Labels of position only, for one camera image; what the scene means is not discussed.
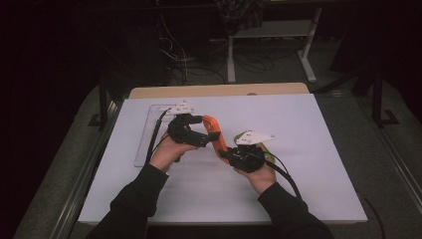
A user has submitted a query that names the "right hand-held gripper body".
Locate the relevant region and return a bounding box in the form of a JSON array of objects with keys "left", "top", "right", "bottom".
[{"left": 228, "top": 129, "right": 276, "bottom": 173}]

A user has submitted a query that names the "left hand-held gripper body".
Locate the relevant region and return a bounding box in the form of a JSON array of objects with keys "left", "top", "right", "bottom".
[{"left": 165, "top": 101, "right": 204, "bottom": 147}]

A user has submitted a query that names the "orange phone case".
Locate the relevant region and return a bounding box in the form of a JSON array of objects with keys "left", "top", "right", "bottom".
[{"left": 202, "top": 115, "right": 231, "bottom": 164}]

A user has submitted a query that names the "person's left hand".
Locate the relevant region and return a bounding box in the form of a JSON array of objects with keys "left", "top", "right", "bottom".
[{"left": 148, "top": 132, "right": 198, "bottom": 173}]

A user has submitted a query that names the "person's right hand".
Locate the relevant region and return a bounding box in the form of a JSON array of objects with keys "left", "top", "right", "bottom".
[{"left": 233, "top": 162, "right": 278, "bottom": 196}]

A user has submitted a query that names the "clear plastic container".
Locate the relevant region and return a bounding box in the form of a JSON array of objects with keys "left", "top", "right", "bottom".
[{"left": 133, "top": 104, "right": 178, "bottom": 168}]

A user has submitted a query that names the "light wooden table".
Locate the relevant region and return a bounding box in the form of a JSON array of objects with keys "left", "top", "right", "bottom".
[{"left": 128, "top": 83, "right": 311, "bottom": 100}]

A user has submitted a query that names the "black metal stand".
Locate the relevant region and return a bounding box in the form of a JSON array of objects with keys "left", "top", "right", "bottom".
[
  {"left": 88, "top": 78, "right": 112, "bottom": 131},
  {"left": 371, "top": 66, "right": 401, "bottom": 128}
]

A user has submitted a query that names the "dark plaid cloth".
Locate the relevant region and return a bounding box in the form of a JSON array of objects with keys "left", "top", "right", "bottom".
[{"left": 215, "top": 0, "right": 271, "bottom": 36}]

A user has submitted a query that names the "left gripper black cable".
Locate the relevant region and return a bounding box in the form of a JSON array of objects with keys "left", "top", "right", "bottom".
[{"left": 145, "top": 108, "right": 172, "bottom": 163}]

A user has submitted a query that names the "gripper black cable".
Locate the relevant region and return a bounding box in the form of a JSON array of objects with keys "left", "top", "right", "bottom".
[
  {"left": 145, "top": 108, "right": 172, "bottom": 163},
  {"left": 262, "top": 152, "right": 303, "bottom": 200}
]

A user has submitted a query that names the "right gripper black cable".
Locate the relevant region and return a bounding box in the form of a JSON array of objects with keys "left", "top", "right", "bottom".
[{"left": 262, "top": 152, "right": 303, "bottom": 200}]

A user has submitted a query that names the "tangle of floor cables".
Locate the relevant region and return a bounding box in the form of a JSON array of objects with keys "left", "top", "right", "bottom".
[{"left": 155, "top": 13, "right": 230, "bottom": 86}]

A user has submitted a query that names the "aluminium rail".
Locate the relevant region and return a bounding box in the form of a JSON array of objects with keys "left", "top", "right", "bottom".
[
  {"left": 49, "top": 99, "right": 124, "bottom": 239},
  {"left": 357, "top": 99, "right": 422, "bottom": 213}
]

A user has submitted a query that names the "white metal desk frame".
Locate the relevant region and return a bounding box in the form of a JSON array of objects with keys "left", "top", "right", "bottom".
[{"left": 227, "top": 8, "right": 323, "bottom": 84}]

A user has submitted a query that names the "thin black floor cable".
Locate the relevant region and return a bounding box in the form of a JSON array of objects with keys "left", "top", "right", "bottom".
[{"left": 357, "top": 192, "right": 386, "bottom": 239}]

